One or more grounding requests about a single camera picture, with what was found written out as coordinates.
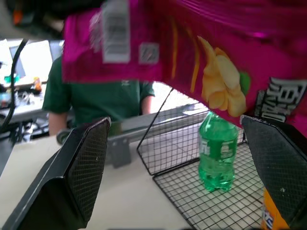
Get orange soda bottle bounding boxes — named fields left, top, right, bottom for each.
left=260, top=187, right=290, bottom=230

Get green plastic soda bottle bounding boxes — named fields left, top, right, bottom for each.
left=198, top=110, right=239, bottom=193

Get magenta potato chip bag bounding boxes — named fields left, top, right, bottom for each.
left=61, top=0, right=307, bottom=138

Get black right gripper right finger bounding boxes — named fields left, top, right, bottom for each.
left=240, top=115, right=307, bottom=228

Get cluttered white desk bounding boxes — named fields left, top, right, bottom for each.
left=0, top=38, right=65, bottom=142

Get black cable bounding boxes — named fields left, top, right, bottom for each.
left=0, top=38, right=29, bottom=135

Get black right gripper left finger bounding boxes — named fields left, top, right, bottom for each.
left=1, top=116, right=112, bottom=230

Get person in green shirt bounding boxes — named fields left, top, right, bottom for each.
left=42, top=56, right=155, bottom=137

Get black wire mesh rack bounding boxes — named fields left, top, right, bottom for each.
left=136, top=88, right=267, bottom=230

